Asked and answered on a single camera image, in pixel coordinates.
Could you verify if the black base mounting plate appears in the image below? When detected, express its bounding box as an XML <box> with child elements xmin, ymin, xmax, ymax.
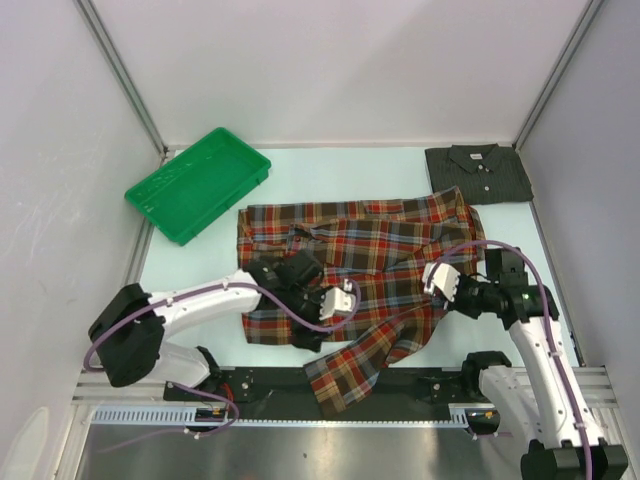
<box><xmin>194</xmin><ymin>367</ymin><xmax>500</xmax><ymax>435</ymax></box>

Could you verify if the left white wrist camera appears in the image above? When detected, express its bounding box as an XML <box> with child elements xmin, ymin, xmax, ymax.
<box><xmin>319</xmin><ymin>279</ymin><xmax>361</xmax><ymax>320</ymax></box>

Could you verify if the red plaid long sleeve shirt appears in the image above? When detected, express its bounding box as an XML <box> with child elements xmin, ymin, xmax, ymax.
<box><xmin>237</xmin><ymin>187</ymin><xmax>485</xmax><ymax>418</ymax></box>

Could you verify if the white slotted cable duct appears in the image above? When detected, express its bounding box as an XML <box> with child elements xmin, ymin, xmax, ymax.
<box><xmin>91</xmin><ymin>405</ymin><xmax>500</xmax><ymax>429</ymax></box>

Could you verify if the folded dark striped shirt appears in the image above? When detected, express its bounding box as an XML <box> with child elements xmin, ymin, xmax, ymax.
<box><xmin>425</xmin><ymin>144</ymin><xmax>534</xmax><ymax>205</ymax></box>

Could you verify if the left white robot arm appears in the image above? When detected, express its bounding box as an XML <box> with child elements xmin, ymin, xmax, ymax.
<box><xmin>85</xmin><ymin>251</ymin><xmax>329</xmax><ymax>400</ymax></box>

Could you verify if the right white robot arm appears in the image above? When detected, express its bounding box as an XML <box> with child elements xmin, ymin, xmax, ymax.
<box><xmin>423</xmin><ymin>240</ymin><xmax>630</xmax><ymax>479</ymax></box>

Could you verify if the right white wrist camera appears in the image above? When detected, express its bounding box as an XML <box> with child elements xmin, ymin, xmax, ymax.
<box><xmin>422</xmin><ymin>263</ymin><xmax>461</xmax><ymax>302</ymax></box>

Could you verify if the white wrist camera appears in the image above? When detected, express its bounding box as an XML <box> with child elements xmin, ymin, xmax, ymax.
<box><xmin>319</xmin><ymin>279</ymin><xmax>361</xmax><ymax>320</ymax></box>
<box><xmin>422</xmin><ymin>263</ymin><xmax>461</xmax><ymax>302</ymax></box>

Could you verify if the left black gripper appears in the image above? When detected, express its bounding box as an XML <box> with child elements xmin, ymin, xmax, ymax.
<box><xmin>281</xmin><ymin>284</ymin><xmax>335</xmax><ymax>353</ymax></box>

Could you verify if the green plastic tray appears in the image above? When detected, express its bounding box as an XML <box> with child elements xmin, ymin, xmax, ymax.
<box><xmin>125</xmin><ymin>127</ymin><xmax>271</xmax><ymax>246</ymax></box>

